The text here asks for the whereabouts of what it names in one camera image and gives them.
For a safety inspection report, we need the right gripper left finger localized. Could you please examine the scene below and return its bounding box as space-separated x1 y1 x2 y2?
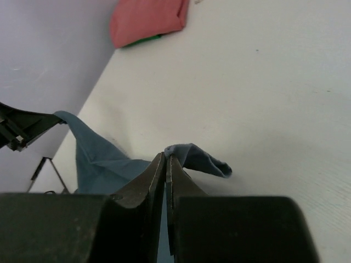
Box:
1 153 165 262

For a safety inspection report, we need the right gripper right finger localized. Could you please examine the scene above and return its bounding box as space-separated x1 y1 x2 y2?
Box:
166 156 320 262

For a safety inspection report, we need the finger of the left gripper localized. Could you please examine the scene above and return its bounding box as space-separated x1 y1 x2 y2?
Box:
1 103 62 151

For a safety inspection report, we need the blue t shirt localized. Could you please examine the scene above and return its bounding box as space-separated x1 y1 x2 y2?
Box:
56 111 243 262

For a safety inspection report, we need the folded red t shirt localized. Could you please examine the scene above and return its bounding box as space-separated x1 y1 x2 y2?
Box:
109 0 190 49

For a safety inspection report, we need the folded green t shirt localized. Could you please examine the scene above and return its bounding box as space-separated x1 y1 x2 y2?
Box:
123 34 162 48

